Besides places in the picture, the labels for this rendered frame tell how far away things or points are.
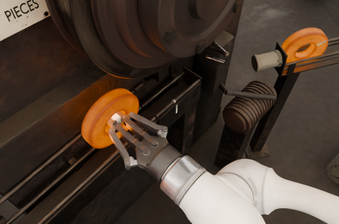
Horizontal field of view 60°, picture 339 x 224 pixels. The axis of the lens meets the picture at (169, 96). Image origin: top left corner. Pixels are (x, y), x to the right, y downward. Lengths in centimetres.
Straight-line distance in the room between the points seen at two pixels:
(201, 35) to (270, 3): 207
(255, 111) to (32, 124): 76
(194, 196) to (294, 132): 127
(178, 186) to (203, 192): 5
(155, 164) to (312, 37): 70
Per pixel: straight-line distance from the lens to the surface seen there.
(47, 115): 70
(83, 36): 49
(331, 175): 169
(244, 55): 211
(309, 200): 68
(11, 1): 57
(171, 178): 59
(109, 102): 65
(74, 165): 83
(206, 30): 62
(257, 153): 164
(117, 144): 65
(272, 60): 108
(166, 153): 61
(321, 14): 268
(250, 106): 112
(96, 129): 67
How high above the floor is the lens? 140
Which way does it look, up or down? 51 degrees down
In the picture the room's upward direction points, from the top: straight up
